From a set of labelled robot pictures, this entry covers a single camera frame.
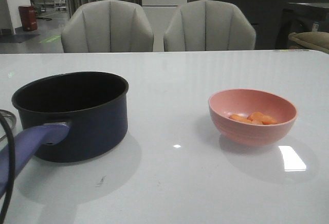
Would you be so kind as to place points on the orange ham slice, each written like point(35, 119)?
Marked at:
point(255, 116)
point(239, 118)
point(268, 120)

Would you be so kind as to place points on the white cabinet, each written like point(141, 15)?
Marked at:
point(159, 13)

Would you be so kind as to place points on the red trash bin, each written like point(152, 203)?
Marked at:
point(28, 19)

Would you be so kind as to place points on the dark blue saucepan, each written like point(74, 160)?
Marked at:
point(70, 117)

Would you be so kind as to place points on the left beige chair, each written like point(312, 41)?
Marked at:
point(108, 26)

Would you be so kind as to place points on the grey counter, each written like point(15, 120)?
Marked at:
point(267, 19)

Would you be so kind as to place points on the right beige chair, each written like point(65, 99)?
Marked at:
point(207, 25)

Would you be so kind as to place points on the pink bowl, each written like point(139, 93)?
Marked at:
point(244, 102)

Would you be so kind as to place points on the glass lid with blue knob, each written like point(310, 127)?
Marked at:
point(9, 124)

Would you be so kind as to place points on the beige chair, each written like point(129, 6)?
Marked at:
point(207, 25)
point(108, 26)

